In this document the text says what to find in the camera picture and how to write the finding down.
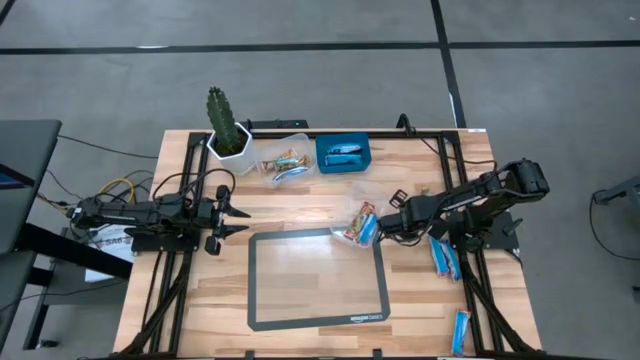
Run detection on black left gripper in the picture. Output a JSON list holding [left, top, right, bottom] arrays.
[[196, 184, 252, 257]]

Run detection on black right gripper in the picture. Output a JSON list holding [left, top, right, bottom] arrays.
[[373, 188, 442, 247]]

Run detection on red green Chewy granola bar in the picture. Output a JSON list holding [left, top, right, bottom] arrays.
[[343, 201, 376, 241]]

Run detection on clear plastic bin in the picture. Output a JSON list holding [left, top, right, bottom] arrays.
[[329, 179, 399, 250], [254, 132, 319, 189]]

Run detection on brown yellow granola bar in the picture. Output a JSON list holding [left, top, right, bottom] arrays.
[[260, 149, 314, 174]]

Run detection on white hexagonal plant pot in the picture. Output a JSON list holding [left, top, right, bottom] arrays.
[[206, 121, 256, 177]]

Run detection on black-edged silicone baking mat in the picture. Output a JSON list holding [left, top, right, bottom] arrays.
[[247, 227, 392, 333]]

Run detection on teal plastic bin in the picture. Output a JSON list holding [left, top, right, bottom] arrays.
[[314, 132, 373, 175]]

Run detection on black power strip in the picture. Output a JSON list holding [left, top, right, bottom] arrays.
[[247, 118, 310, 131]]

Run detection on white printed paper sheet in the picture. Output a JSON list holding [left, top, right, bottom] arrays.
[[83, 222, 140, 284]]

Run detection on grey desk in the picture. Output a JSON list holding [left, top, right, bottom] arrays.
[[0, 118, 134, 351]]

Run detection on grey stand leg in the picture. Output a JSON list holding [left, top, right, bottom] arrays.
[[592, 173, 640, 207]]

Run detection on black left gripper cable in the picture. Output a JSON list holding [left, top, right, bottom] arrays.
[[151, 167, 237, 202]]

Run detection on black power cable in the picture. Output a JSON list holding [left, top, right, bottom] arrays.
[[396, 112, 501, 181]]

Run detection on yellow cable coil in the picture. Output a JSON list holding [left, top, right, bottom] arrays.
[[37, 177, 137, 211]]

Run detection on black floor cable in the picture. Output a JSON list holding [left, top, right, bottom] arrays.
[[588, 197, 640, 262], [56, 132, 160, 161]]

